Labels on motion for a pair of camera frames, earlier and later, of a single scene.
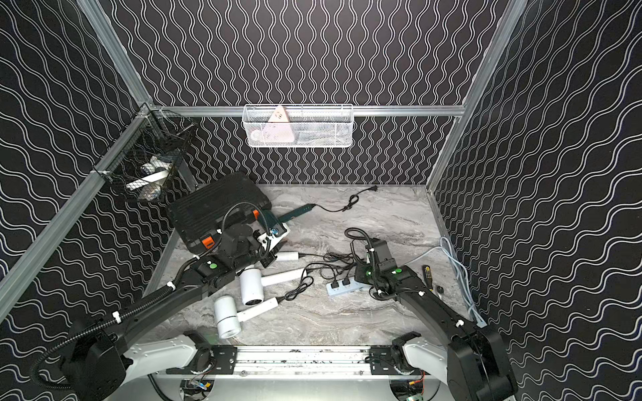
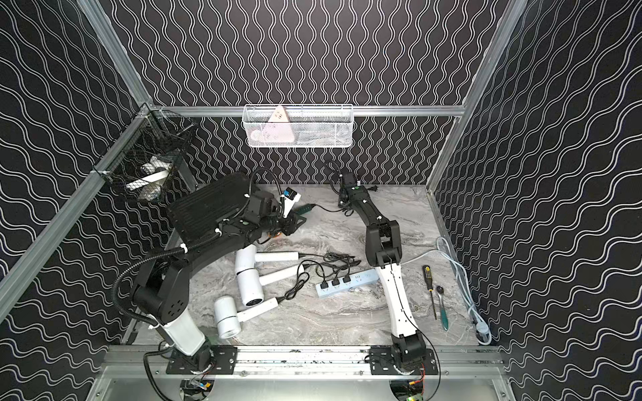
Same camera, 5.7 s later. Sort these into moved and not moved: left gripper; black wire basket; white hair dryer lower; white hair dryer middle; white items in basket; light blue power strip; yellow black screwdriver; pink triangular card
Moved: left gripper; light blue power strip
Not moved: white hair dryer middle; white items in basket; pink triangular card; yellow black screwdriver; white hair dryer lower; black wire basket
